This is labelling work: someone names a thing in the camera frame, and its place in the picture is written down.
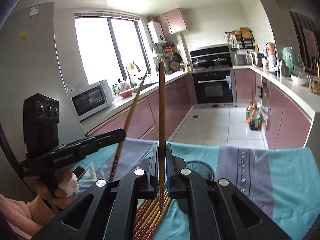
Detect steel pot on counter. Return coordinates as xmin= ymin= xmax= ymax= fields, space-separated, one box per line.
xmin=251 ymin=52 xmax=264 ymax=67

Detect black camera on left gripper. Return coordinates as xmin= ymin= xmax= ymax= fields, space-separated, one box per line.
xmin=23 ymin=93 xmax=60 ymax=159

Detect dark soy sauce bottle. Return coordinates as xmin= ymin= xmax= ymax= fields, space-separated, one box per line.
xmin=249 ymin=107 xmax=260 ymax=131

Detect red bowl on counter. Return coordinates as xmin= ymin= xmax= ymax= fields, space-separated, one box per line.
xmin=119 ymin=88 xmax=134 ymax=98

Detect grey refrigerator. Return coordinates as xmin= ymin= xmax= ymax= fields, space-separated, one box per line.
xmin=1 ymin=2 xmax=84 ymax=161

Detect cooking oil bottle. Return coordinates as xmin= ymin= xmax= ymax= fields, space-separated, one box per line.
xmin=246 ymin=101 xmax=254 ymax=124

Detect left hand with bandage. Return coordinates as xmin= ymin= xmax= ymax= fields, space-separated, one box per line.
xmin=35 ymin=168 xmax=78 ymax=209

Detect pink wall cabinet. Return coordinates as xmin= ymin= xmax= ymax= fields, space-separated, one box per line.
xmin=153 ymin=9 xmax=187 ymax=35

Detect pink left sleeve forearm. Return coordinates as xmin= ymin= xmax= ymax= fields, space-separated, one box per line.
xmin=1 ymin=194 xmax=56 ymax=239

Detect black built-in oven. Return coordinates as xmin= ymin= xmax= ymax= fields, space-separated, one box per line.
xmin=192 ymin=67 xmax=236 ymax=107

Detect pink kettle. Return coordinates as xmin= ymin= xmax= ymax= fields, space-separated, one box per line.
xmin=266 ymin=42 xmax=276 ymax=58

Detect pink lower cabinets right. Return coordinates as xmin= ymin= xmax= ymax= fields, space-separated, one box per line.
xmin=233 ymin=68 xmax=312 ymax=151

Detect window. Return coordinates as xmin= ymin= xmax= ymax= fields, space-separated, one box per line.
xmin=74 ymin=16 xmax=151 ymax=86

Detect green appliance on counter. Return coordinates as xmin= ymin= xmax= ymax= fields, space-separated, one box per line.
xmin=282 ymin=47 xmax=305 ymax=76

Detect black mesh utensil holder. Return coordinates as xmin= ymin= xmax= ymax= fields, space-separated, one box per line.
xmin=185 ymin=161 xmax=214 ymax=180

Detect pink lower cabinets left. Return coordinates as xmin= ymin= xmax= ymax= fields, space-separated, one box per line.
xmin=80 ymin=72 xmax=196 ymax=140

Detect teal grey tablecloth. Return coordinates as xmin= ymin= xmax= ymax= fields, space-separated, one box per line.
xmin=73 ymin=138 xmax=319 ymax=239

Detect silver toaster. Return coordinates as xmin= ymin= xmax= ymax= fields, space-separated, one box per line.
xmin=234 ymin=54 xmax=247 ymax=66

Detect black range hood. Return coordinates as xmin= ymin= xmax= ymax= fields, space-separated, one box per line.
xmin=190 ymin=44 xmax=232 ymax=68

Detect black wall shelf rack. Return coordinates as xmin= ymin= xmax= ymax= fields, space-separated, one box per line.
xmin=225 ymin=27 xmax=254 ymax=51

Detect pink cabinets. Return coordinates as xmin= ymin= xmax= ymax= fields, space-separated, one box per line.
xmin=80 ymin=72 xmax=196 ymax=140
xmin=233 ymin=68 xmax=312 ymax=151

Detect white microwave oven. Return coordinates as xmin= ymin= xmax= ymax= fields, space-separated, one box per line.
xmin=69 ymin=80 xmax=113 ymax=121

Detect white bowl on counter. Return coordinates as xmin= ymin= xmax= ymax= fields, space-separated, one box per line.
xmin=291 ymin=73 xmax=309 ymax=86

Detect white water heater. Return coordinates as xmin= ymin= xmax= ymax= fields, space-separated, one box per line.
xmin=147 ymin=21 xmax=166 ymax=44

